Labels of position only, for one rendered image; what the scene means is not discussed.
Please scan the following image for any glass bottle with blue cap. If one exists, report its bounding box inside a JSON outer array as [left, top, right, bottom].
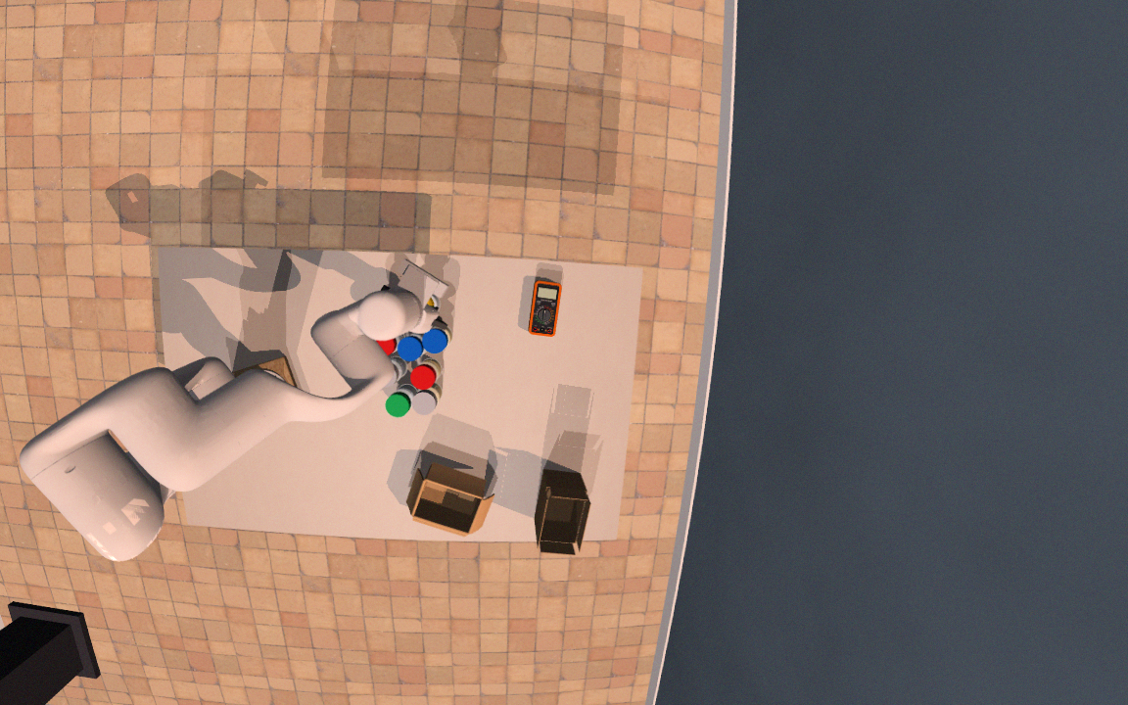
[[422, 327, 453, 353]]

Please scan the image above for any glass bottle with grey cap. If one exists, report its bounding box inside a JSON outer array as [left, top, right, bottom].
[[411, 382, 443, 415]]

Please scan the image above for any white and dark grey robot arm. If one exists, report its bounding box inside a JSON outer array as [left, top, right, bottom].
[[20, 258, 449, 561]]

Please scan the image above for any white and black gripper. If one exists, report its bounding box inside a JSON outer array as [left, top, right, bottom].
[[381, 285, 447, 334]]

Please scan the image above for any orange digital multimeter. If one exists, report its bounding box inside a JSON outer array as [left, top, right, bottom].
[[528, 281, 562, 337]]

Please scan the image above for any green-capped bottle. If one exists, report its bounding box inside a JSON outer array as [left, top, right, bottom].
[[385, 384, 418, 417]]

